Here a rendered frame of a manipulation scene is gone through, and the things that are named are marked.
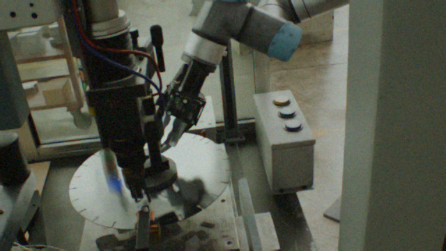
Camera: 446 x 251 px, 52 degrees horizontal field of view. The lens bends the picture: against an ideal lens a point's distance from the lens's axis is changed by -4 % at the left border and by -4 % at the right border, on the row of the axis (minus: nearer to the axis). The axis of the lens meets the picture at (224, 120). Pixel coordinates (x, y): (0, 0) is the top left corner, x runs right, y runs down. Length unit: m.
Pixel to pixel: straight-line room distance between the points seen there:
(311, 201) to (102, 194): 1.56
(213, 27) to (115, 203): 0.37
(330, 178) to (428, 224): 2.31
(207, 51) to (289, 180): 0.45
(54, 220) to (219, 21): 0.68
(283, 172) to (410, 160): 0.98
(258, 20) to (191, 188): 0.34
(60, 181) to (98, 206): 0.49
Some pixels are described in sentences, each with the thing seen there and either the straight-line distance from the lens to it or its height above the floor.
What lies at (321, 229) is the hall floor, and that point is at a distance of 2.21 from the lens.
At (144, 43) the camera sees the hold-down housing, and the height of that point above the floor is 1.25.
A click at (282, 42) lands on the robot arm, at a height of 1.19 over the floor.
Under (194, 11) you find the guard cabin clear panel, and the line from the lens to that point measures 1.31.
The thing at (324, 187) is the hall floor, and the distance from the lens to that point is 2.45.
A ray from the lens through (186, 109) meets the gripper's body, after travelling 0.89.
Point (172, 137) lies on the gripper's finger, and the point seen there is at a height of 1.01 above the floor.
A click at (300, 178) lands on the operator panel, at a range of 1.19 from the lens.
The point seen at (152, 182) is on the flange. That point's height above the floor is 0.96.
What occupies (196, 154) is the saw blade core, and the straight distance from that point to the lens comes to 1.01.
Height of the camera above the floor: 1.49
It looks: 29 degrees down
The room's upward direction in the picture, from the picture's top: 6 degrees counter-clockwise
